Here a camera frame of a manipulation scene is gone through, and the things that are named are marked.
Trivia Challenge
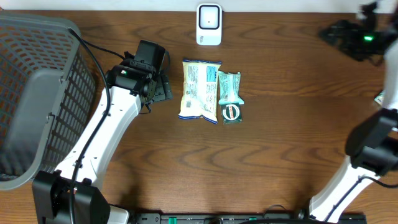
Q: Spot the cream blue snack bag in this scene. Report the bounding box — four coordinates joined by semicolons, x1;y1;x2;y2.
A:
178;59;222;124

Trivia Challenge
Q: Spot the mint green snack packet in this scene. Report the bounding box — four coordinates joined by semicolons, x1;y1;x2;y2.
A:
218;71;244;105

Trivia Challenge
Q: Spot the dark green round-logo packet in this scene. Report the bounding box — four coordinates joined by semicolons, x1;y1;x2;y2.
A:
220;103;243;124

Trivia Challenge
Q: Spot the green Kleenex tissue pack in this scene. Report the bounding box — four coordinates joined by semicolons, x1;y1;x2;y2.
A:
374;90;384;106

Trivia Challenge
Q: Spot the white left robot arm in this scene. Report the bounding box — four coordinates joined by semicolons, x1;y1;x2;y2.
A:
32;62;172;223

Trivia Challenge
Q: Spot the white barcode scanner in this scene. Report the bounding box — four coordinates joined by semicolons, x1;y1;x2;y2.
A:
196;3;223;46

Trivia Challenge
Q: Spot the grey plastic mesh basket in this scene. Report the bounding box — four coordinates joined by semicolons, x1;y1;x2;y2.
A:
1;12;96;190

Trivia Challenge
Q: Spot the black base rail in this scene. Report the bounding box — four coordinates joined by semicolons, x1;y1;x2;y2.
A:
129;212;368;224

